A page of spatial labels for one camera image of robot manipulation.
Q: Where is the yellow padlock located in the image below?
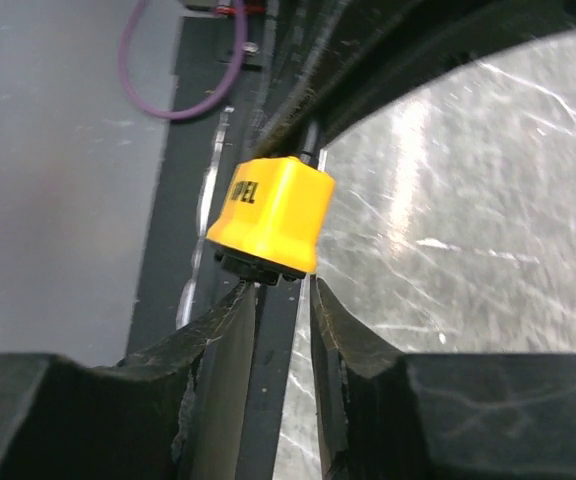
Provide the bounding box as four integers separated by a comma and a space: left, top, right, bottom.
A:
205, 119, 338, 289

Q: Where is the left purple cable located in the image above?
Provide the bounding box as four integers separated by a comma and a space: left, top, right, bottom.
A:
117, 0, 249, 121

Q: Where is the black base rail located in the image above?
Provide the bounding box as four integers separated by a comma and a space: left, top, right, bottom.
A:
127, 1, 321, 479

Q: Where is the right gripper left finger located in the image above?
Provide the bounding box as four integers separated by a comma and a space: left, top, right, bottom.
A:
0, 283, 255, 479

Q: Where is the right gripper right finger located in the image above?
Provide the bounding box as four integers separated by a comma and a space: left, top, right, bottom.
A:
310, 277, 576, 479

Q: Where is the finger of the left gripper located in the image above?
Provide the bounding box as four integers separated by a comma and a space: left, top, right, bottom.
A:
247, 1, 418, 155
321, 1, 576, 143

